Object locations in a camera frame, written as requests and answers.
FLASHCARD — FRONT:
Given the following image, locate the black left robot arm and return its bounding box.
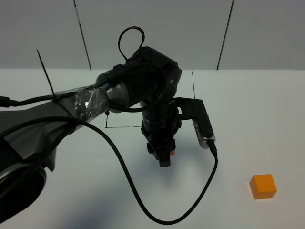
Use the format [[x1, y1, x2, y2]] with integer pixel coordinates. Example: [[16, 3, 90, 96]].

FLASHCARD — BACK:
[[0, 47, 182, 221]]

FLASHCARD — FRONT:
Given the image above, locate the black left camera cable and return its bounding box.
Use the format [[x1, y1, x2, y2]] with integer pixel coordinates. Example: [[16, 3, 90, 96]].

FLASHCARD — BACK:
[[0, 116, 219, 226]]

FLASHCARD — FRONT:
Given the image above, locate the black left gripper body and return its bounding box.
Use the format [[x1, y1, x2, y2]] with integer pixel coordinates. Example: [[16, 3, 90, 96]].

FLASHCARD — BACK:
[[141, 112, 181, 155]]

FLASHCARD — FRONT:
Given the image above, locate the orange cube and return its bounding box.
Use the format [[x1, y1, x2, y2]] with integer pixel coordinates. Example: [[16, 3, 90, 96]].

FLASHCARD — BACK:
[[249, 174, 277, 200]]

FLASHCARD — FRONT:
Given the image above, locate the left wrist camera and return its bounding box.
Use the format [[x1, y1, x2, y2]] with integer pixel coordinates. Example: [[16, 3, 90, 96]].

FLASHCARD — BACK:
[[174, 97, 216, 149]]

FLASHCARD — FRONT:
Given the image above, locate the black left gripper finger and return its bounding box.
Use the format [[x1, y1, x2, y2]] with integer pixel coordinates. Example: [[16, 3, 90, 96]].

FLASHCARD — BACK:
[[156, 149, 171, 167]]

